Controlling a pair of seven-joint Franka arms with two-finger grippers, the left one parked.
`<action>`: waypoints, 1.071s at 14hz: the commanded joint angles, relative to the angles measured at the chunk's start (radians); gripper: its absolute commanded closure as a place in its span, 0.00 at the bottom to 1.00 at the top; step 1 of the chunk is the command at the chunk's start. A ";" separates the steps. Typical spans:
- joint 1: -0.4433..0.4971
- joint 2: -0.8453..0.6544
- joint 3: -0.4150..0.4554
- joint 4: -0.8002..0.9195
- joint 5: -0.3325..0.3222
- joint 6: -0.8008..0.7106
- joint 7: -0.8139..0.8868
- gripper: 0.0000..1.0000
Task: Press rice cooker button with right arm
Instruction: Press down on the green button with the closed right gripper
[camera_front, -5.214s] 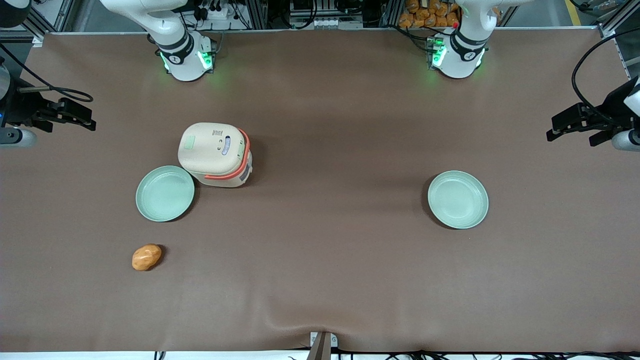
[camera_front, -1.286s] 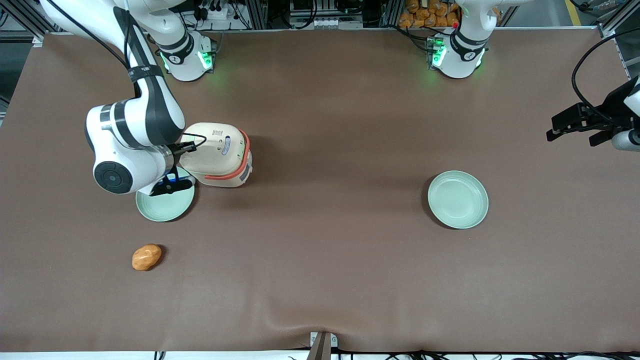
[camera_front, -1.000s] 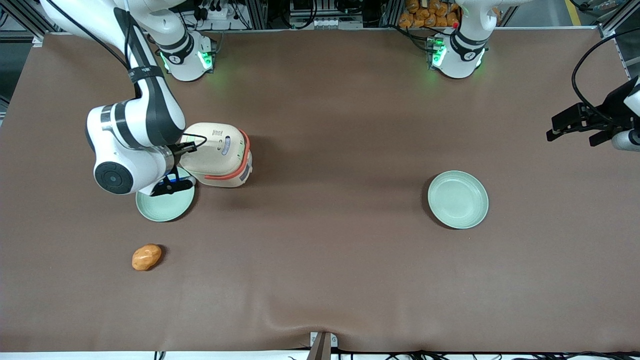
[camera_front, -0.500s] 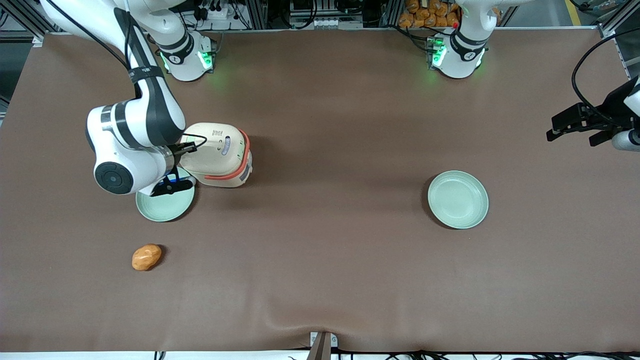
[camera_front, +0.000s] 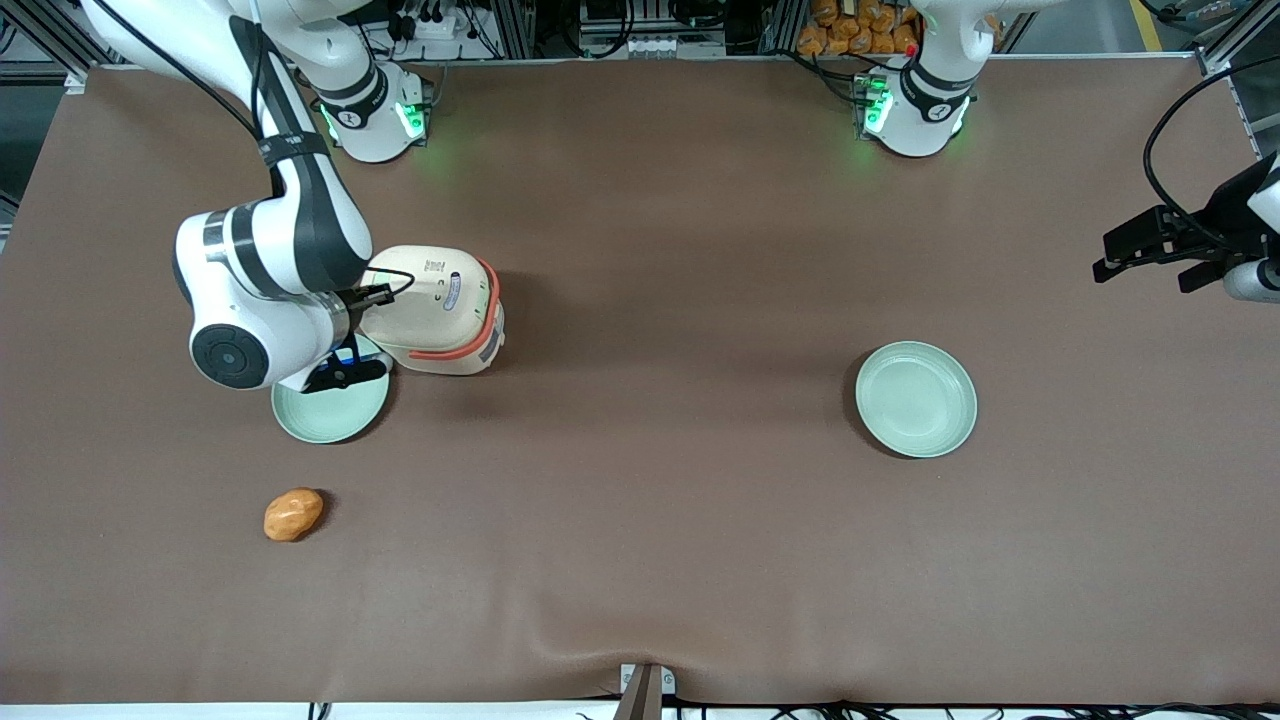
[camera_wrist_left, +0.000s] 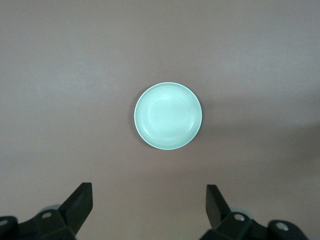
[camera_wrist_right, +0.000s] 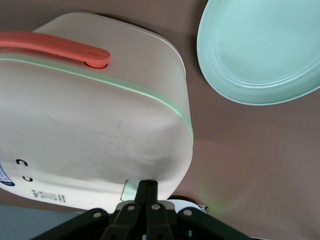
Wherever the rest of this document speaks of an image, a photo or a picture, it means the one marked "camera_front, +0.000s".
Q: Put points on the orange brown bread roll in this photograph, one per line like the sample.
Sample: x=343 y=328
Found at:
x=293 y=514

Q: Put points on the white terminal block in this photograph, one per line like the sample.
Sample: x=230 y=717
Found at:
x=650 y=46

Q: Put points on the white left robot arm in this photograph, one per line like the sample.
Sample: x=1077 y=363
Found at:
x=915 y=120

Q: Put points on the light green round plate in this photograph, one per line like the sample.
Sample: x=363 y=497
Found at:
x=330 y=415
x=916 y=400

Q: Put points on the metal table edge bracket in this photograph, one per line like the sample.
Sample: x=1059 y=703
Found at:
x=645 y=690

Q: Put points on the brown table cloth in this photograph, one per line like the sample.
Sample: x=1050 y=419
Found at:
x=650 y=520

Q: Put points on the aluminium frame profile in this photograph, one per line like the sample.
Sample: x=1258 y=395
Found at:
x=1235 y=40
x=60 y=40

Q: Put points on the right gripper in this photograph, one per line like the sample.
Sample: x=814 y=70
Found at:
x=365 y=296

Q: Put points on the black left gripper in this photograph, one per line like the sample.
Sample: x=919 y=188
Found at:
x=1221 y=212

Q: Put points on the pile of orange bread rolls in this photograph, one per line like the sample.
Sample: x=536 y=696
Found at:
x=850 y=40

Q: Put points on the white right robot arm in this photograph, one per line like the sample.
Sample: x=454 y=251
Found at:
x=300 y=230

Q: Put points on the white power strip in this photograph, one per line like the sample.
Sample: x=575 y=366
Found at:
x=435 y=25

